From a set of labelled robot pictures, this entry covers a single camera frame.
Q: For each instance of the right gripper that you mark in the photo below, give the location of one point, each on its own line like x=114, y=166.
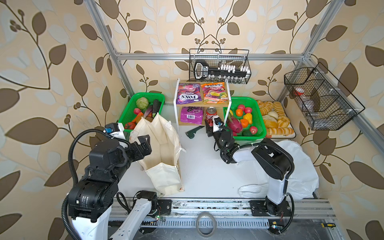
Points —
x=208, y=130

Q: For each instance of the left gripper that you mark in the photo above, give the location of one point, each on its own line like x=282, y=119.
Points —
x=145, y=145

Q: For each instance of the red cola can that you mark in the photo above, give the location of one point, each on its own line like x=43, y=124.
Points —
x=210, y=113

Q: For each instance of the purple grape candy bag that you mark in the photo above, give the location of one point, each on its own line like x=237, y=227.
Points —
x=192, y=115

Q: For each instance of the cream canvas tote bag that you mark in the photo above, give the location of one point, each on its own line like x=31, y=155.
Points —
x=162, y=165

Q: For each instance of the orange fruit candy bag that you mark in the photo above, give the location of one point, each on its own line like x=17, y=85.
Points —
x=214, y=93

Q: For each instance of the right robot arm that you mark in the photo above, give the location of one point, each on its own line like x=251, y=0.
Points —
x=266, y=207

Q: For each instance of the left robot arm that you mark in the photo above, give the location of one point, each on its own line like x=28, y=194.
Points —
x=87, y=207

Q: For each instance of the white plastic grocery bag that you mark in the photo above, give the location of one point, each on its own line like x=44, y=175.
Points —
x=280, y=170

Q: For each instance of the white wooden two-tier shelf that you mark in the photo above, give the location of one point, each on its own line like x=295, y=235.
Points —
x=222, y=108

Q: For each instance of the pink dragon fruit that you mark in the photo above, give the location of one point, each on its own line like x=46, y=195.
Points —
x=234, y=124

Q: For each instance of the left green basket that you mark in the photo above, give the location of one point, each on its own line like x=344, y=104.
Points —
x=132, y=115

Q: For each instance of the green basket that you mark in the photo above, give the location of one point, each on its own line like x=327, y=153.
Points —
x=132, y=115
x=245, y=112

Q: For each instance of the yellow bell pepper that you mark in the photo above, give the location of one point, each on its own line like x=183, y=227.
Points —
x=249, y=118

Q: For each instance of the right green basket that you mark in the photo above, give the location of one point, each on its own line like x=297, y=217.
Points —
x=245, y=112

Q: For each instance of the purple Fox's candy bag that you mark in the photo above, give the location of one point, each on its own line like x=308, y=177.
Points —
x=188, y=93

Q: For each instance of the red apple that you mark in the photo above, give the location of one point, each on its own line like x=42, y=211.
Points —
x=253, y=130

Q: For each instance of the green cabbage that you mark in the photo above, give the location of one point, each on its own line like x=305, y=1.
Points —
x=142, y=103

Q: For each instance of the bread tray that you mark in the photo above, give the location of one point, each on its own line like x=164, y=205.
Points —
x=277, y=123

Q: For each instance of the tape roll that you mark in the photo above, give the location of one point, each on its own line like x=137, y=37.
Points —
x=206, y=220

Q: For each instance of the plastic bottle red cap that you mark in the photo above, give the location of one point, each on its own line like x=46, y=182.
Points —
x=305, y=103

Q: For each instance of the back black wire basket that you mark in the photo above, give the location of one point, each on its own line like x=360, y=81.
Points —
x=224, y=56

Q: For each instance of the black wire basket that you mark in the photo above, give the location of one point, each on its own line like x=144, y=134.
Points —
x=224, y=56
x=335, y=104

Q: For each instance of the right black wire basket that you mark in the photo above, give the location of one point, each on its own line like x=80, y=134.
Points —
x=335, y=104

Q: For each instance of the yellow handled screwdriver right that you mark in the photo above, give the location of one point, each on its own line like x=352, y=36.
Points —
x=328, y=225

